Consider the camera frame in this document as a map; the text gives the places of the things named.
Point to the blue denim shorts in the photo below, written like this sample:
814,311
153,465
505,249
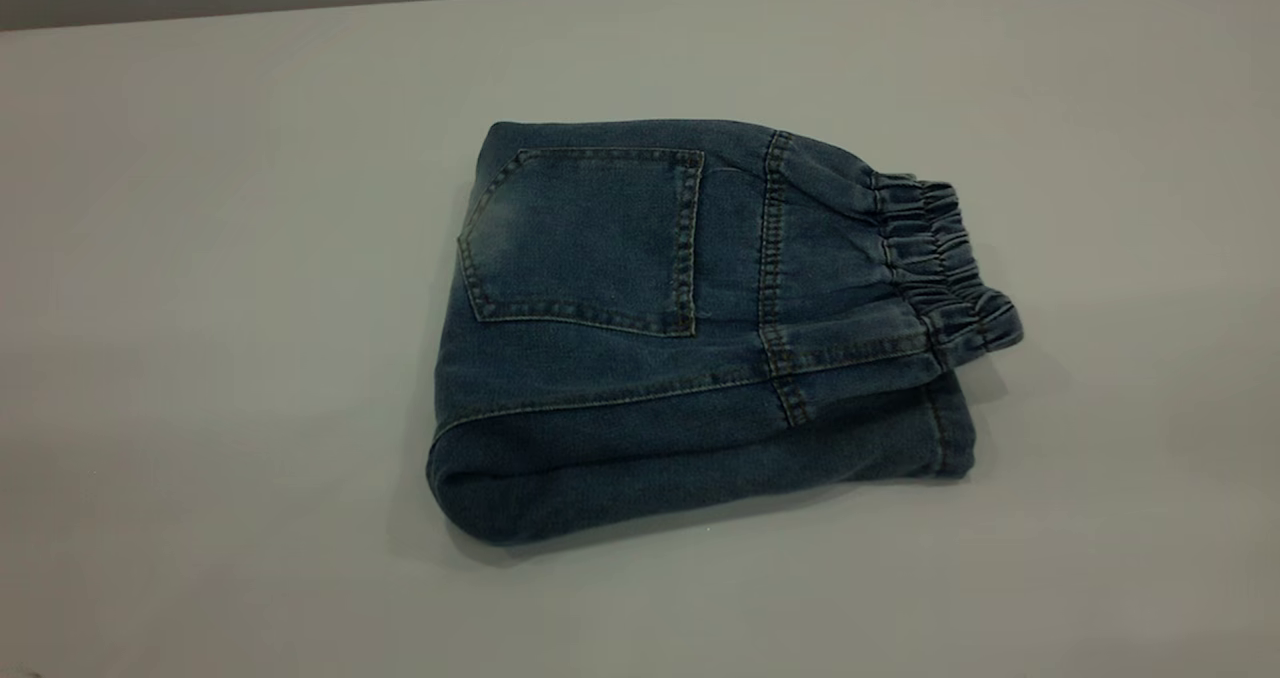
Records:
640,358

